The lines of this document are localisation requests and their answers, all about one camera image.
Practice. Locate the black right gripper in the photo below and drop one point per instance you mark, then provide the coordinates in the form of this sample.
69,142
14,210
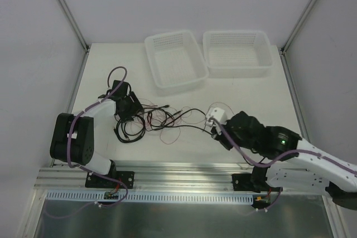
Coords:
223,136

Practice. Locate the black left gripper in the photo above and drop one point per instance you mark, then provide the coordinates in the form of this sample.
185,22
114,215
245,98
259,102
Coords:
133,107

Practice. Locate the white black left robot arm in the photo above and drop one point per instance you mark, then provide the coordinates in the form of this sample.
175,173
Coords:
73,140

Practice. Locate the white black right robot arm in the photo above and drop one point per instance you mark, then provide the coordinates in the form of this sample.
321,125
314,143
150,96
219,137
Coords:
282,159

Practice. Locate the white left plastic basket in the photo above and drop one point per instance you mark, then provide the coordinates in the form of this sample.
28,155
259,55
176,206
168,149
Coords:
176,62

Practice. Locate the white plastic basket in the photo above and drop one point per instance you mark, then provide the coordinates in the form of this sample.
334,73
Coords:
237,53
176,62

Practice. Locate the white right plastic basket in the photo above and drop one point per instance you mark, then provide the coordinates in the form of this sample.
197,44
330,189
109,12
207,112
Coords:
237,53

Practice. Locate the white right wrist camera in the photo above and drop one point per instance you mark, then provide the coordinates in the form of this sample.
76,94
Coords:
218,114

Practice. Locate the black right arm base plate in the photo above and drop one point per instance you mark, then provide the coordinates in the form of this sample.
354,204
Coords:
247,182

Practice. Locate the aluminium mounting rail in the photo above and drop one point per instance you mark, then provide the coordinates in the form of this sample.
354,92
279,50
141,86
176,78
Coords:
151,176

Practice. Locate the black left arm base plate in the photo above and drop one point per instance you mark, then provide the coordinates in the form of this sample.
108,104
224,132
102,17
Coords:
105,182

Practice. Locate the white slotted cable duct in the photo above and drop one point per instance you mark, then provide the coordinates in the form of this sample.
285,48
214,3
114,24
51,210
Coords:
151,197

